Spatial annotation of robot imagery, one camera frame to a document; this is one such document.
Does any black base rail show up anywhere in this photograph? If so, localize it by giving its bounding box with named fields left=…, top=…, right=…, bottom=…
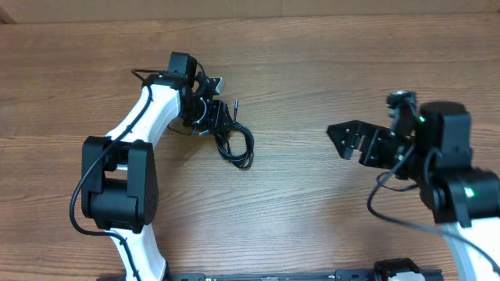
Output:
left=164, top=258, right=444, bottom=281

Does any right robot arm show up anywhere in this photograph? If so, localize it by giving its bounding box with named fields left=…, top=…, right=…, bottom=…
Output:
left=327, top=101, right=499, bottom=280

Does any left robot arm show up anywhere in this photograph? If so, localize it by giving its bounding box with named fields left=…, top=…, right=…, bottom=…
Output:
left=71, top=52, right=233, bottom=280

